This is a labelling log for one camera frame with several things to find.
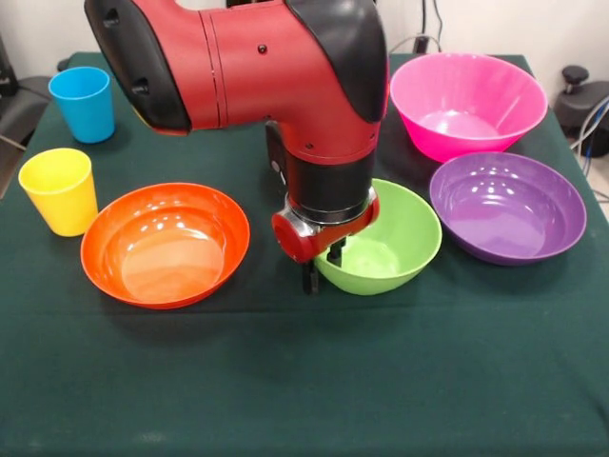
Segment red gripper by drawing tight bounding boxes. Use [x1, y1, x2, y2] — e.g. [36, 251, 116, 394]
[270, 185, 381, 295]

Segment green bowl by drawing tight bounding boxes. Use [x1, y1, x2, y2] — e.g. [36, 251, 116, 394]
[313, 178, 443, 296]

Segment purple bowl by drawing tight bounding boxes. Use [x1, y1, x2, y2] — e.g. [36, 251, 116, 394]
[428, 150, 588, 267]

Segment large pink bowl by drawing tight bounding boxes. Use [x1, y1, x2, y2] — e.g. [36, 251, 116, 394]
[388, 51, 549, 164]

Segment blue plastic cup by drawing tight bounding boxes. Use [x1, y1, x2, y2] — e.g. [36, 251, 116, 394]
[48, 66, 117, 145]

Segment dark green table cloth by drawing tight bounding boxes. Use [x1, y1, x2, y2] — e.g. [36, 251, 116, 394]
[0, 50, 609, 457]

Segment large orange bowl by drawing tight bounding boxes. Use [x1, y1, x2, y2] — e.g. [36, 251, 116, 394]
[79, 182, 251, 311]

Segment yellow plastic cup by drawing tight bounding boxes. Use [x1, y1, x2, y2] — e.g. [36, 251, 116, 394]
[17, 148, 99, 238]

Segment black equipment with knob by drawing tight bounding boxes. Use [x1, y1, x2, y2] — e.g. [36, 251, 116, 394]
[554, 65, 609, 158]

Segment black chair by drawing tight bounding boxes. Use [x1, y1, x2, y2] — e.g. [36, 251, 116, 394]
[0, 32, 51, 151]

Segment grey cable with plug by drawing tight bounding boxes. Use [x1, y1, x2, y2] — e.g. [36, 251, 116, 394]
[388, 32, 444, 56]

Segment black hanging cable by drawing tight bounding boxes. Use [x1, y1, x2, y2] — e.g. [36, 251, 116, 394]
[430, 0, 446, 53]

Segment grey and blue cables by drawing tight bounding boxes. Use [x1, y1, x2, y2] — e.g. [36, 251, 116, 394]
[568, 94, 609, 158]

